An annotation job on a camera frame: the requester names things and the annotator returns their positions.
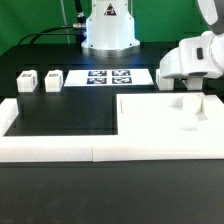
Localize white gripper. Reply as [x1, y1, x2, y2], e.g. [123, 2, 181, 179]
[159, 31, 224, 79]

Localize white square tabletop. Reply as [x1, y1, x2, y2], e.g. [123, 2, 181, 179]
[116, 92, 224, 137]

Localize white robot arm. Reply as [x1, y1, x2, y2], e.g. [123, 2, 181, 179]
[81, 0, 224, 79]

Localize white sheet with AprilTags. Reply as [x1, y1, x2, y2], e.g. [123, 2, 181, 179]
[64, 69, 154, 87]

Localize white U-shaped obstacle fence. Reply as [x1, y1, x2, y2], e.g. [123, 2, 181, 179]
[0, 98, 224, 162]

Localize black cable bundle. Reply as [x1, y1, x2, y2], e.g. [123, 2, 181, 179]
[17, 0, 88, 46]

